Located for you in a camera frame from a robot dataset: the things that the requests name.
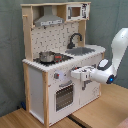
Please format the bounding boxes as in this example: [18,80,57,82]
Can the black toy faucet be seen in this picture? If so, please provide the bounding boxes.
[67,33,83,49]

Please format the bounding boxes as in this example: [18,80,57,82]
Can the silver toy pot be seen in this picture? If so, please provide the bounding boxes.
[39,51,55,62]

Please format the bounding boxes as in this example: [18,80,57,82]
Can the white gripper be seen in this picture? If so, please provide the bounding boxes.
[71,66,93,81]

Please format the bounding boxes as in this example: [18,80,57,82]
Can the white toy microwave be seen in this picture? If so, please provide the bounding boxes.
[66,3,90,21]

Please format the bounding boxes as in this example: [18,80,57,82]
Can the red left stove knob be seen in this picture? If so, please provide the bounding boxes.
[54,73,60,79]

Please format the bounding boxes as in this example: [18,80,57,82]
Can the white oven door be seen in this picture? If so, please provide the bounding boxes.
[49,79,80,123]

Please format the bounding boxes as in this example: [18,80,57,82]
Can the grey range hood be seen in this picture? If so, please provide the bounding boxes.
[34,6,64,27]

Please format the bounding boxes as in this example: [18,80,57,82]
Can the black toy stovetop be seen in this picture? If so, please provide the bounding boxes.
[34,53,71,66]

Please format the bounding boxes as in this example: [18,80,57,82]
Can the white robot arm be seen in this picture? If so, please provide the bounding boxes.
[71,28,128,84]

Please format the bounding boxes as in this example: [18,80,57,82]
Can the grey toy sink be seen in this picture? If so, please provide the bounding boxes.
[66,47,94,56]

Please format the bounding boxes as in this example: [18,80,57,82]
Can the wooden toy kitchen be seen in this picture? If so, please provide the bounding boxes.
[22,2,105,127]

